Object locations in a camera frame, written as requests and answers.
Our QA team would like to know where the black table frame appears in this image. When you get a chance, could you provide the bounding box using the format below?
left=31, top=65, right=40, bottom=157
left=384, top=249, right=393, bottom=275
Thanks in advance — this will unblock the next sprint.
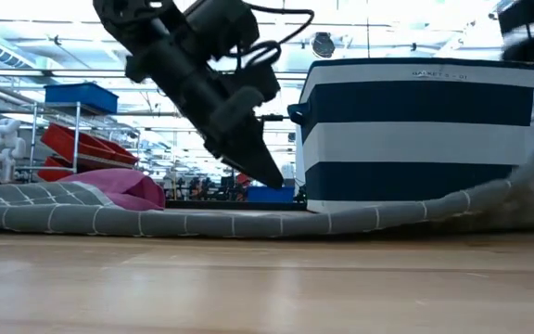
left=164, top=199, right=309, bottom=212

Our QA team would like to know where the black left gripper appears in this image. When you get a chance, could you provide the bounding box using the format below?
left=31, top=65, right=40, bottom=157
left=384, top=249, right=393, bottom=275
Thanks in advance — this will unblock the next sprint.
left=124, top=27, right=286, bottom=190

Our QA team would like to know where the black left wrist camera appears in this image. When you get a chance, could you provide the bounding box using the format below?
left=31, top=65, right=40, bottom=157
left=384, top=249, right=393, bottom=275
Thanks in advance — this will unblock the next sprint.
left=185, top=0, right=261, bottom=61

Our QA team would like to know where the metal shelf rack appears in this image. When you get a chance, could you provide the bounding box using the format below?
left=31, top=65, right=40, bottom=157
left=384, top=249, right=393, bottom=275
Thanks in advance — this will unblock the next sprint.
left=0, top=85, right=141, bottom=186

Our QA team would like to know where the navy white striped basket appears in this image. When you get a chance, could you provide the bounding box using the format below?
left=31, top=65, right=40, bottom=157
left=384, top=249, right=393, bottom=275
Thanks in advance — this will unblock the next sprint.
left=287, top=58, right=534, bottom=214

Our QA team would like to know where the magenta towel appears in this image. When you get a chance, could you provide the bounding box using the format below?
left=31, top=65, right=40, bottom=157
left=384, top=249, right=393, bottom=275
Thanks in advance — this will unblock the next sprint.
left=57, top=167, right=166, bottom=212

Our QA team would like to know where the blue storage bin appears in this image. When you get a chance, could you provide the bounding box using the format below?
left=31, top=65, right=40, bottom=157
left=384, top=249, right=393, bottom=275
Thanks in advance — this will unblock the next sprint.
left=44, top=82, right=120, bottom=115

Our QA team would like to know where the black ceiling cable reel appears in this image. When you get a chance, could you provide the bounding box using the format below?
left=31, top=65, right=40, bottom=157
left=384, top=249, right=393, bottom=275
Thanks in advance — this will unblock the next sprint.
left=311, top=31, right=337, bottom=59

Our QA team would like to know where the blue floor crate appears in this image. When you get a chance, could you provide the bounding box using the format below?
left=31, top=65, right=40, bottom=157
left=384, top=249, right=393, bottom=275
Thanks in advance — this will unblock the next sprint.
left=247, top=185, right=296, bottom=204

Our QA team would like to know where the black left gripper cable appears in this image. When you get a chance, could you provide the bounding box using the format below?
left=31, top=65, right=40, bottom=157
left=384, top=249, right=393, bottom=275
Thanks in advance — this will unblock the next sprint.
left=227, top=2, right=315, bottom=71

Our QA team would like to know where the grey white-checked towel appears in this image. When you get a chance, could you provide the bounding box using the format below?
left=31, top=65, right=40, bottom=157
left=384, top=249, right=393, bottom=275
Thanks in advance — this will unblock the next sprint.
left=0, top=115, right=534, bottom=238

